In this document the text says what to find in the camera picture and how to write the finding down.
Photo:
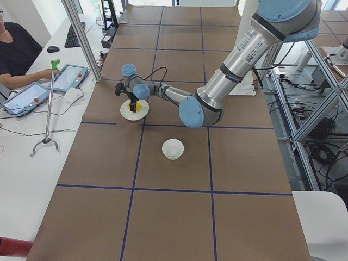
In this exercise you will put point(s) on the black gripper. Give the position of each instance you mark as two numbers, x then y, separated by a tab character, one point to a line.
131	98

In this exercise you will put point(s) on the yellow lemon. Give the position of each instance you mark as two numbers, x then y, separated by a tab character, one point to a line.
138	107

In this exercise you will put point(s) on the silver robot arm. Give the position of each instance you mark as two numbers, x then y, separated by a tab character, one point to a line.
273	22

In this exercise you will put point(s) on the white plate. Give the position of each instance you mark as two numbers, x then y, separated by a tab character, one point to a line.
140	110

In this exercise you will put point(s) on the white bowl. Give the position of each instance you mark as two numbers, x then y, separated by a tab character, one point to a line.
172	149

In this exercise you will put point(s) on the white cloth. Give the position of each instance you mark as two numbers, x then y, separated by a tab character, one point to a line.
72	95

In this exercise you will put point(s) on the far blue teach pendant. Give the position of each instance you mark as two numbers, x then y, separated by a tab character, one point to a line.
70	76

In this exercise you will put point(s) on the blue teach pendant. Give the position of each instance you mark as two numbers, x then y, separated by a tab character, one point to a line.
26	100
70	76

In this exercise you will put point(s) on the black computer box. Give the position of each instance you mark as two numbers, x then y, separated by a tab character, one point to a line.
108	37

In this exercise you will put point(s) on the black keyboard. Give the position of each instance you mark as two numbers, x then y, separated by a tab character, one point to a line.
71	39

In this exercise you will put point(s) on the black computer mouse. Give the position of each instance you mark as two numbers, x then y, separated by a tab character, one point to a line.
53	49

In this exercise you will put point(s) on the near blue teach pendant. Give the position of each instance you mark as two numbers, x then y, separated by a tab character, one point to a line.
26	100

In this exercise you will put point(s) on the person in black shirt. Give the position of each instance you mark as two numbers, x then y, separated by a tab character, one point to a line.
19	50

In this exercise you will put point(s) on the white bottle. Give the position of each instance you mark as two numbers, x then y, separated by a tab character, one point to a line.
303	60

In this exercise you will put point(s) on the red fire extinguisher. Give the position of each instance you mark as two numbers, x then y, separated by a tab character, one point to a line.
15	248

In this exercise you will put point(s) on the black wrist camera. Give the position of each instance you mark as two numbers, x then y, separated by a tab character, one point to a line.
120	89

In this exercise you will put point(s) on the green handled reacher grabber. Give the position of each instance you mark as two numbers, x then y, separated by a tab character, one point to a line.
47	139

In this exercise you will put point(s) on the aluminium frame post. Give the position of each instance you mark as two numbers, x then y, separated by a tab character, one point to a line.
73	16

